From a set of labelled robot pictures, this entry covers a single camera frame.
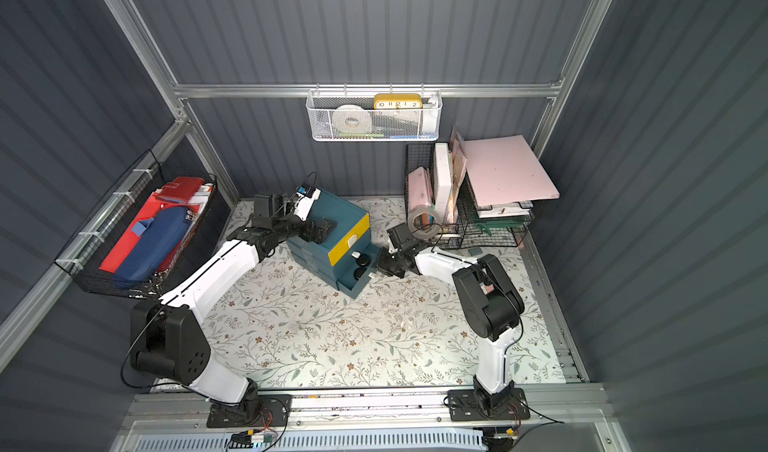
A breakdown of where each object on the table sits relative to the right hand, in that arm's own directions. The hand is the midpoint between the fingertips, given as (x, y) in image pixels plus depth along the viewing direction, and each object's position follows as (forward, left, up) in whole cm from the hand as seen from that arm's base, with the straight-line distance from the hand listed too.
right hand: (381, 270), depth 95 cm
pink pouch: (+28, -13, +9) cm, 33 cm away
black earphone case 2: (0, +7, -2) cm, 8 cm away
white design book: (+18, -19, +18) cm, 32 cm away
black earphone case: (+5, +6, -2) cm, 8 cm away
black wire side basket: (-16, +60, +32) cm, 70 cm away
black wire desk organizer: (+14, -31, +5) cm, 34 cm away
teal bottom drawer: (-4, +11, 0) cm, 12 cm away
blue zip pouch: (-8, +54, +26) cm, 60 cm away
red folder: (+7, +54, +28) cm, 61 cm away
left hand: (+7, +16, +18) cm, 25 cm away
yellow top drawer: (+3, +7, +16) cm, 17 cm away
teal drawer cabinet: (-2, +19, +10) cm, 22 cm away
